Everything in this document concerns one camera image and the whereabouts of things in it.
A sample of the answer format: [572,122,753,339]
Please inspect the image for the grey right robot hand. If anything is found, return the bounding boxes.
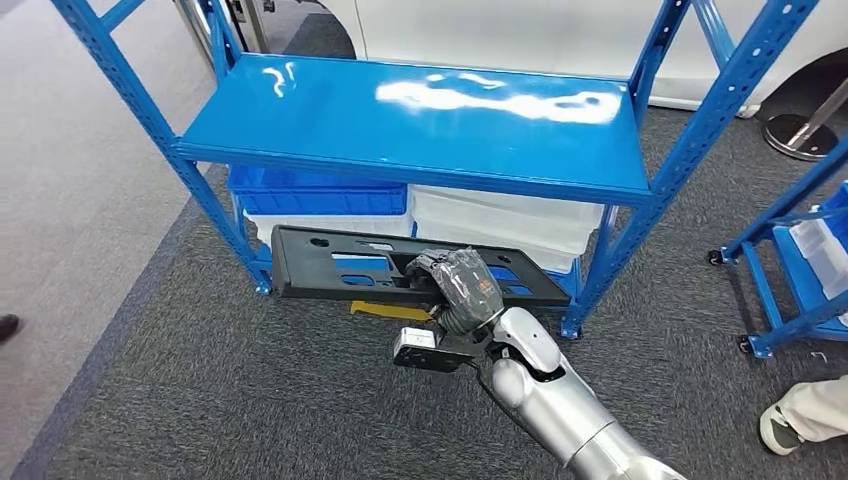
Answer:
[404,246,506,336]

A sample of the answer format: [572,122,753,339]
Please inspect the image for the black plastic panel part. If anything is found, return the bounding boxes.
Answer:
[270,225,572,309]

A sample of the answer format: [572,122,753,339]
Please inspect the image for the blue metal shelf rack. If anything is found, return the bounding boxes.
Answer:
[51,0,819,342]

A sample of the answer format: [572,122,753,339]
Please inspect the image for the yellow floor tape strip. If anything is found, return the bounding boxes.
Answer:
[349,299,435,324]

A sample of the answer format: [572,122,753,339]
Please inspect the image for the white car with red stripe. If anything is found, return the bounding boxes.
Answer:
[317,0,848,121]

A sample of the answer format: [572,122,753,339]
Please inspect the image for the blue metal cart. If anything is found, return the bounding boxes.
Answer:
[707,132,848,360]

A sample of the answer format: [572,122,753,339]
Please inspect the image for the white plastic bin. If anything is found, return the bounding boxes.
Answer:
[789,205,848,303]

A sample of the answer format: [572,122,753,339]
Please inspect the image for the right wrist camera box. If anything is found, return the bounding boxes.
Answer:
[392,326,475,374]

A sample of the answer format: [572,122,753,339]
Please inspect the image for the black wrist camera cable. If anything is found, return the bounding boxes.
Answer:
[473,360,525,425]

